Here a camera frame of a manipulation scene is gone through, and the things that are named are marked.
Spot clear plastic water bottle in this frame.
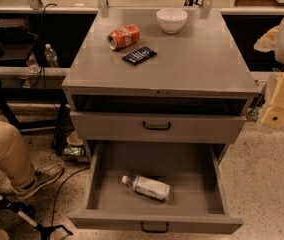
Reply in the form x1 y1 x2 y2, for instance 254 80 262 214
121 175 170 201

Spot grey drawer cabinet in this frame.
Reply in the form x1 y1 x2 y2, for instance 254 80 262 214
62 8 259 159

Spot open grey lower drawer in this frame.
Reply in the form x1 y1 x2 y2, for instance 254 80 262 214
70 141 243 234

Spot closed grey upper drawer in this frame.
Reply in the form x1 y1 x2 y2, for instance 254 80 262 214
70 112 246 144

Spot water bottle on shelf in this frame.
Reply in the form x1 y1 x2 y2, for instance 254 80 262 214
44 44 59 68

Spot small clear bottle on shelf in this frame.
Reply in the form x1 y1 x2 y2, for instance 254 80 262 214
26 53 40 74

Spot white ceramic bowl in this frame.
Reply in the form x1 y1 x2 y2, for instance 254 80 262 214
156 8 188 34

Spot dark blue snack packet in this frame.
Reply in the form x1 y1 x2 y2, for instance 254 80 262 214
122 46 157 66

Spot red soda can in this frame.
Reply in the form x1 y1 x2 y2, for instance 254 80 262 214
107 24 140 50

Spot green packet on floor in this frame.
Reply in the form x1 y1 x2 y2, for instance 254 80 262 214
62 146 88 162

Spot grey sneaker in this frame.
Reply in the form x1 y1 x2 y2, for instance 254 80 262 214
14 165 64 200

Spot person leg beige trousers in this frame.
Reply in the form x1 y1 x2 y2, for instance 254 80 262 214
0 121 35 190

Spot black chair base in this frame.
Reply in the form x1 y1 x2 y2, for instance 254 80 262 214
0 195 72 240

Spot black floor cable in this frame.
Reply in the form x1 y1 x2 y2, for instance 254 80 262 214
50 165 91 228

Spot black hanging cable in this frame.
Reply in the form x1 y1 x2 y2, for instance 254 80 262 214
31 2 58 89

